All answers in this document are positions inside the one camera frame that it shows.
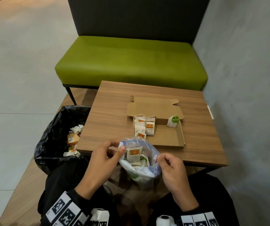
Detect orange label tea bag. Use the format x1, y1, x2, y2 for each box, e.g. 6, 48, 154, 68
126, 146, 143, 164

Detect clear plastic bag blue rim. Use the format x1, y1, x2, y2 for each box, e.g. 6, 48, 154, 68
118, 136, 162, 190

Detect black white marker band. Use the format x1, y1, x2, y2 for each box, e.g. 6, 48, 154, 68
181, 211, 219, 226
45, 191, 90, 226

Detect person's right hand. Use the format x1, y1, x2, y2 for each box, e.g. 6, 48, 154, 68
157, 153, 200, 212

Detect white crumpled wrappers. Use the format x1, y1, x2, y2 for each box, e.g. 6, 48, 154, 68
63, 146, 81, 158

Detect crumpled white paper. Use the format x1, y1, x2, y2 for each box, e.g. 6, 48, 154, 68
70, 124, 84, 133

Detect orange carton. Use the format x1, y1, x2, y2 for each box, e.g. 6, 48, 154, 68
67, 133, 80, 146

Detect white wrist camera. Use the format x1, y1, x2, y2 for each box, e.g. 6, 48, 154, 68
156, 215, 177, 226
90, 208, 110, 226

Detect green tag tea bag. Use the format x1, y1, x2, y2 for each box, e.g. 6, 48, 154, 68
166, 116, 180, 128

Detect row of white tea bags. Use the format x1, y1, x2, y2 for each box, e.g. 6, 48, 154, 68
134, 114, 156, 140

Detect black trash bag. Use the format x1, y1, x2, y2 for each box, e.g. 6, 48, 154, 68
34, 105, 92, 175

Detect green bench with dark backrest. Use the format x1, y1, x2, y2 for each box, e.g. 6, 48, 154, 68
55, 0, 211, 106

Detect open brown cardboard box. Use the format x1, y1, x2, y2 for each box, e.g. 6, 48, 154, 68
127, 95, 186, 150

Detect person's left hand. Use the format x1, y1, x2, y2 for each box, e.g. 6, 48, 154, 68
75, 140, 126, 200

